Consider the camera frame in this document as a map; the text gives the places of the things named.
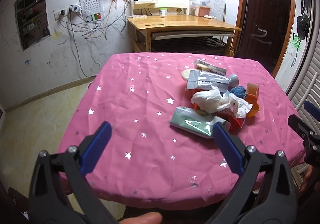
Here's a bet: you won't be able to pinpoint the white tissue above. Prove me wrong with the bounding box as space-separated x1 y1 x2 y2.
191 86 253 118

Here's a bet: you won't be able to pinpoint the green tissue pack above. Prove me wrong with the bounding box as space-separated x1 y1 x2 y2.
170 106 231 139

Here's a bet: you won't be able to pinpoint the grey foil wrapper pack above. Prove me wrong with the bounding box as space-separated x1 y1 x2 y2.
187 70 231 93

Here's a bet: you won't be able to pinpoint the beige sponge puff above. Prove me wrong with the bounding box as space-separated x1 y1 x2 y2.
181 69 196 81

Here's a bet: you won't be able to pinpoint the orange small box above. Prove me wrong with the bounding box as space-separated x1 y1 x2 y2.
246 83 259 99

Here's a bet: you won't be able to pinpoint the red snack wrapper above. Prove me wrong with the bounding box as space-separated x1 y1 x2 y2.
193 104 245 132

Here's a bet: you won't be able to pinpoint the person's hand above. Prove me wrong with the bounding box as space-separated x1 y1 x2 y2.
120 212 163 224

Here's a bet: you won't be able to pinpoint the white metal chair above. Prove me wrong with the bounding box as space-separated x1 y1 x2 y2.
291 72 319 188

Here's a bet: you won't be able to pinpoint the white louvered cabinet door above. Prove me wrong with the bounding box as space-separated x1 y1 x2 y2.
289 36 319 131

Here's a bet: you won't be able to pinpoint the orange plastic bowl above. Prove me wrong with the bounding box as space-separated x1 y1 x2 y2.
245 95 260 118

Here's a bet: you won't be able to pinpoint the blue knitted ball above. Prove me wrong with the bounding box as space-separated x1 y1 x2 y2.
229 86 246 99

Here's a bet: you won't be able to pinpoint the pink star tablecloth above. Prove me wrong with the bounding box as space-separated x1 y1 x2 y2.
57 52 306 211

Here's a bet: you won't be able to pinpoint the dark wooden door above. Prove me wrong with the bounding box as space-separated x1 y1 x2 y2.
235 0 295 76

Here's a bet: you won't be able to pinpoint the pink storage box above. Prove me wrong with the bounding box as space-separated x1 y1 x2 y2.
189 2 211 17

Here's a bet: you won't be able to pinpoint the white jar green lid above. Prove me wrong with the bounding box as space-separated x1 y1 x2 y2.
159 7 168 17

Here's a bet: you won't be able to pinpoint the wooden desk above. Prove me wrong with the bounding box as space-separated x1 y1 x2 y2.
127 13 242 57

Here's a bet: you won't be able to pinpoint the white power strip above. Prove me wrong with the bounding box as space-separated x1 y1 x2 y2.
54 4 81 20

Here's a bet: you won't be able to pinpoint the tangled wall cables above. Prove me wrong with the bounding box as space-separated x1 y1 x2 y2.
58 0 146 78

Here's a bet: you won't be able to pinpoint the wall recess shelf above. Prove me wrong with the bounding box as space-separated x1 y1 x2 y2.
15 0 50 50

